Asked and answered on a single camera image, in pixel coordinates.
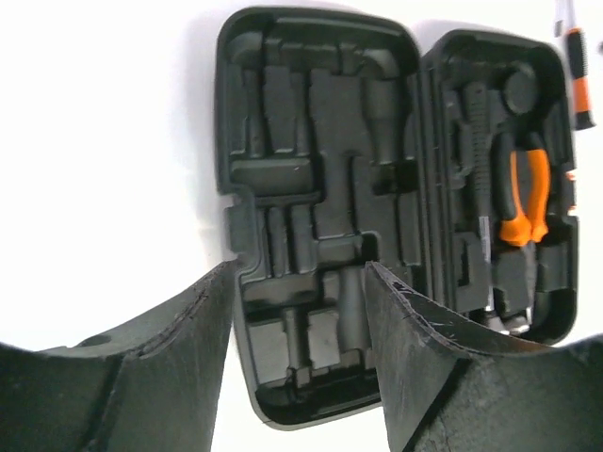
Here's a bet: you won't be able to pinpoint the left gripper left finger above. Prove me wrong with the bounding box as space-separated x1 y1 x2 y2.
1 263 235 451

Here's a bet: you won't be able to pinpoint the black handled long tool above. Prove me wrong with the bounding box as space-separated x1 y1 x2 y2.
463 82 508 334

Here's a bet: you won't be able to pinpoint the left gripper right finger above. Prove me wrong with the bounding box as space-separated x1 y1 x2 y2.
365 263 602 451

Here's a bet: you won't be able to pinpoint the black plastic tool case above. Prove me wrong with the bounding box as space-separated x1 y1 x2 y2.
215 7 579 430

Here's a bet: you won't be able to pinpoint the black orange handled screwdriver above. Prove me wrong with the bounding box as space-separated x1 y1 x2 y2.
554 0 595 131

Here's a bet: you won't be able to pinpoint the orange black needle-nose pliers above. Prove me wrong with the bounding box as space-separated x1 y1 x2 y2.
493 132 551 335

